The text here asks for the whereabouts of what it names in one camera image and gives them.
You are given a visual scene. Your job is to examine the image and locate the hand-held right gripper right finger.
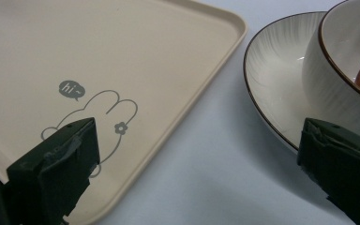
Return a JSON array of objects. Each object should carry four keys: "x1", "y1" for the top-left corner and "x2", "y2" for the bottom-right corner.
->
[{"x1": 296, "y1": 117, "x2": 360, "y2": 225}]

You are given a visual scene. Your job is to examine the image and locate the white bowl with brown rim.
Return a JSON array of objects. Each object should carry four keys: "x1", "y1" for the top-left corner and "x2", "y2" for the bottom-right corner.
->
[{"x1": 302, "y1": 0, "x2": 360, "y2": 146}]

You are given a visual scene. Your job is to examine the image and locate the beige tray with rabbit print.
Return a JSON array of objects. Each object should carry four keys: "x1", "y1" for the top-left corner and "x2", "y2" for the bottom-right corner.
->
[{"x1": 0, "y1": 0, "x2": 248, "y2": 225}]

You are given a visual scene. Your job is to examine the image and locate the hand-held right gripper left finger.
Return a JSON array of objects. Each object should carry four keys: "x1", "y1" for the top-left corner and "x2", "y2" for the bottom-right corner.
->
[{"x1": 6, "y1": 117, "x2": 101, "y2": 225}]

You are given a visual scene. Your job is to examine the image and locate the white plate with dark rim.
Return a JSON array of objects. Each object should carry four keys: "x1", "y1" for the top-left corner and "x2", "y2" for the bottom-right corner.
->
[{"x1": 243, "y1": 11, "x2": 360, "y2": 155}]

